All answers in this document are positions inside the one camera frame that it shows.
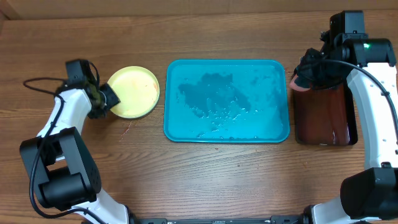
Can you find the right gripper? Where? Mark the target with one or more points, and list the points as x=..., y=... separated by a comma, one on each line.
x=305, y=71

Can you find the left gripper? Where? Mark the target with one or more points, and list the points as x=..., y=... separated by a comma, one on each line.
x=113, y=101

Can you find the pink green sponge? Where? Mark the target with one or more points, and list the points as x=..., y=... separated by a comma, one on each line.
x=299, y=84

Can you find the yellow plate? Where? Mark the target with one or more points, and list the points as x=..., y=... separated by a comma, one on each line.
x=137, y=89

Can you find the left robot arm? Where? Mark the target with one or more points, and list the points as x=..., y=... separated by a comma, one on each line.
x=63, y=177

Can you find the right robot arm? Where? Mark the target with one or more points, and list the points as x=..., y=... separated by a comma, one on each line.
x=368, y=67

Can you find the black red lacquer tray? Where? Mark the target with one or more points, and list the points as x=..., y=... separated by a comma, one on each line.
x=325, y=117

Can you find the teal plastic serving tray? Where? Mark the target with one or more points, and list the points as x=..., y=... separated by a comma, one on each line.
x=226, y=101

